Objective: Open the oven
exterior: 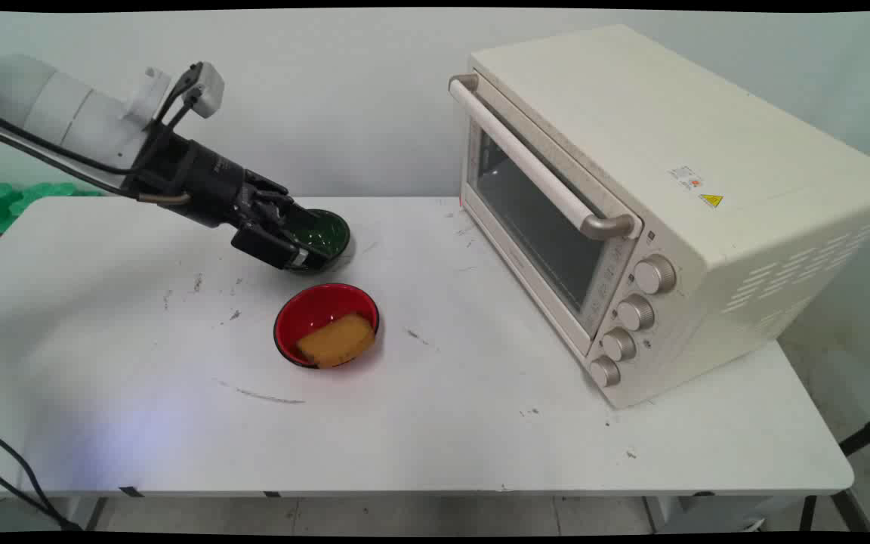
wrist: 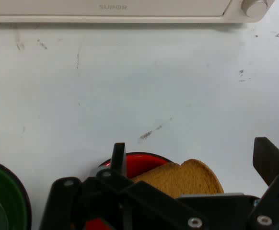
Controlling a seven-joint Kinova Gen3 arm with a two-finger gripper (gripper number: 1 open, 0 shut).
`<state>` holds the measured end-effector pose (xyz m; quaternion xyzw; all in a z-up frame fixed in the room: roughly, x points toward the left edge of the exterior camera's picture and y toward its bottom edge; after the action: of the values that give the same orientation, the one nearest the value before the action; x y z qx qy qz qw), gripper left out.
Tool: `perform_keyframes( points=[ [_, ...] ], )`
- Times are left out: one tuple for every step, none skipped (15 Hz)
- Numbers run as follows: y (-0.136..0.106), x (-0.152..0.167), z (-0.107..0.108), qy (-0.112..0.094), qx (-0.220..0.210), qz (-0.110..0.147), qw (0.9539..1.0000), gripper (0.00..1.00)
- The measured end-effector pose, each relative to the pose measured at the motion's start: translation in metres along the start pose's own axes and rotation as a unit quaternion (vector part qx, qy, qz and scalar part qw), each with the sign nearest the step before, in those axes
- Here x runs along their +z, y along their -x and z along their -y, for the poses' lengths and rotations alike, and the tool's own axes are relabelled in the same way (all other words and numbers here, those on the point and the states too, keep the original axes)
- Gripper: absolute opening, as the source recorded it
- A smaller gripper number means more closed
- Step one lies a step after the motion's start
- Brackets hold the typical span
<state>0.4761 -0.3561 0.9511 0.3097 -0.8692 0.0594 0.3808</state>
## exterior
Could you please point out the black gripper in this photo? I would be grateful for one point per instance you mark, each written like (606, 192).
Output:
(201, 181)

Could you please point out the dark green bowl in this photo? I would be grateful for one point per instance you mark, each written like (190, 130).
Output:
(329, 234)

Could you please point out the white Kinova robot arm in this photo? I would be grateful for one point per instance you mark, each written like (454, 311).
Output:
(65, 106)

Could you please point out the red bowl with black rim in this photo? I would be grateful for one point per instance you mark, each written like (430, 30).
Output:
(314, 310)

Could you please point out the yellow sponge piece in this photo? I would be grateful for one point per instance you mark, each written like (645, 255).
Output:
(337, 341)

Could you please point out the largest silver oven knob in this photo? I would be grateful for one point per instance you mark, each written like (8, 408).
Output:
(655, 273)

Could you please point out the white label sticker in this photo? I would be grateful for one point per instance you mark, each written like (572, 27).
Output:
(684, 177)

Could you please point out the yellow warning sticker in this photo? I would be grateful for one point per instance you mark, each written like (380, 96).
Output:
(711, 200)

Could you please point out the cream toaster oven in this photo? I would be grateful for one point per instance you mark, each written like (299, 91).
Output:
(707, 113)

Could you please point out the black table leg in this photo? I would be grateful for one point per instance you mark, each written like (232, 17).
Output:
(806, 514)
(852, 512)

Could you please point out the black tripod leg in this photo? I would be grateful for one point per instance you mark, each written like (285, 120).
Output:
(869, 432)

